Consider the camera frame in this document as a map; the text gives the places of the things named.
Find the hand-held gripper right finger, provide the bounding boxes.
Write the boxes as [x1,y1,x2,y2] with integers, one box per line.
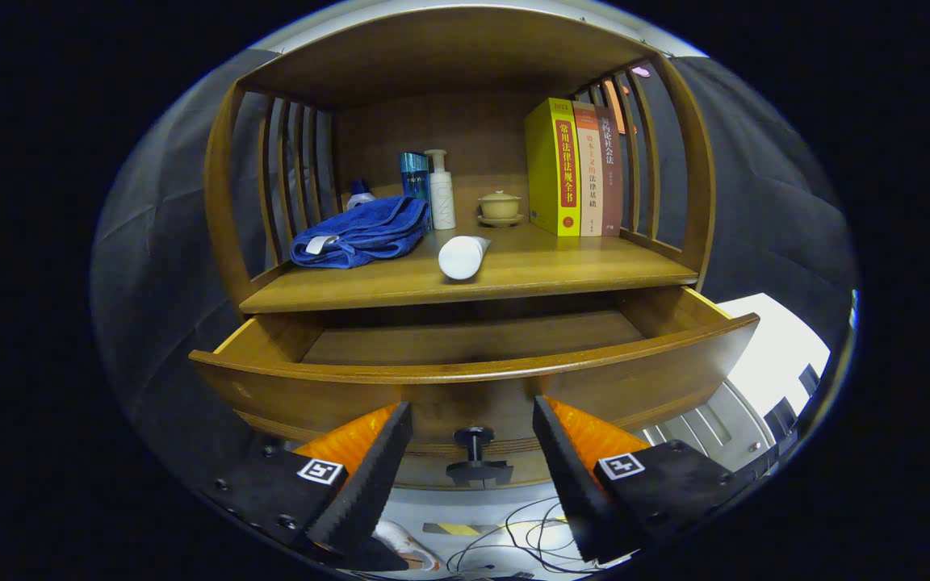
[531,395,756,566]

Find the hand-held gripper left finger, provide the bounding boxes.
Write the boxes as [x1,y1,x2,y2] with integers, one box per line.
[199,401,414,570]

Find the wooden drawer with black knob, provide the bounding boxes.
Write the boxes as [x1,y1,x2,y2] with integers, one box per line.
[189,285,760,491]

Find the white green-print tube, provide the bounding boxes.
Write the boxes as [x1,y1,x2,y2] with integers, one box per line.
[438,234,492,282]

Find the wooden countertop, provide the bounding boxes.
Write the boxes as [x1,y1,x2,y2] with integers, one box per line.
[239,222,700,316]

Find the white drawer cabinet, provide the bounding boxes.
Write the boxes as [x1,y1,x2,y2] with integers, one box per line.
[643,292,833,477]

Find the wooden cabinet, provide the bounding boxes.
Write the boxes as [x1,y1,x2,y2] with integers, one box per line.
[203,6,718,316]

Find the white shoe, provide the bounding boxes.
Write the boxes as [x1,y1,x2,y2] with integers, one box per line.
[372,519,443,572]

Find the blue folded towel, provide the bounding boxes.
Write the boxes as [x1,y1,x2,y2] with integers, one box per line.
[290,195,432,270]

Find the white pump bottle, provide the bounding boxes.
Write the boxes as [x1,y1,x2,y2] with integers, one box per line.
[424,148,457,232]

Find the beige lidded teacup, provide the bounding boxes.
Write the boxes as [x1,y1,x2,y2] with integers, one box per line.
[479,190,522,220]

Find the teal blue bottle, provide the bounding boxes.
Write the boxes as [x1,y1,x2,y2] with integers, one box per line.
[400,152,434,231]

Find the black backdrop cloth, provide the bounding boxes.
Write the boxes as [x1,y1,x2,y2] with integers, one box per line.
[90,36,857,485]

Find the orange and white book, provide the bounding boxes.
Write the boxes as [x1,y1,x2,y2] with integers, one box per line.
[572,102,605,237]

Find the yellow book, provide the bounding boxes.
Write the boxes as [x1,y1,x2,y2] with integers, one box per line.
[524,98,582,238]

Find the brown book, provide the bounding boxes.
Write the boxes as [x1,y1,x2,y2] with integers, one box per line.
[594,105,624,237]

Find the black floor cables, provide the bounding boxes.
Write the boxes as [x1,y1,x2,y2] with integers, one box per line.
[445,496,595,575]

